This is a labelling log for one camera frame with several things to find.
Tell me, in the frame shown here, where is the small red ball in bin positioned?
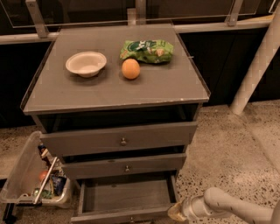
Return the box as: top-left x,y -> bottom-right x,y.
38,171 -> 48,181

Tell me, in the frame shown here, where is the grey wooden drawer cabinet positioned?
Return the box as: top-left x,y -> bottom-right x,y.
20,24 -> 212,182

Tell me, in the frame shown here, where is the orange fruit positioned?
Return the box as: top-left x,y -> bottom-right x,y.
122,59 -> 140,80

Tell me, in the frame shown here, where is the white paper bowl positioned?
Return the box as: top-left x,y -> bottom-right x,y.
66,52 -> 107,78

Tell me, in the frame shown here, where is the grey top drawer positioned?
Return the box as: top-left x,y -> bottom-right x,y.
40,122 -> 197,157

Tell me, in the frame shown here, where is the clear plastic storage bin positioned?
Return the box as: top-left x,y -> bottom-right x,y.
0,130 -> 74,209

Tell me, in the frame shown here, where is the grey bottom drawer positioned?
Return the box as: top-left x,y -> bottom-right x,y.
71,171 -> 179,224

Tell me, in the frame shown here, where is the blue snack packet in bin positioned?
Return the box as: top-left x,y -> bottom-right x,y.
52,176 -> 66,196

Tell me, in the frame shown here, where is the grey middle drawer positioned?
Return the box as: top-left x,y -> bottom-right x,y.
62,153 -> 186,179

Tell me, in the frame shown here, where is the metal railing with glass panel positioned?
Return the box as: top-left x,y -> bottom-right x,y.
0,0 -> 279,45

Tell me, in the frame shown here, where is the green chip bag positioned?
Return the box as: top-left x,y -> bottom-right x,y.
120,39 -> 174,64

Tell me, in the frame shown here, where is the grey drawer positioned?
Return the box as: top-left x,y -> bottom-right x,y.
40,122 -> 197,157
62,153 -> 186,179
71,171 -> 179,224

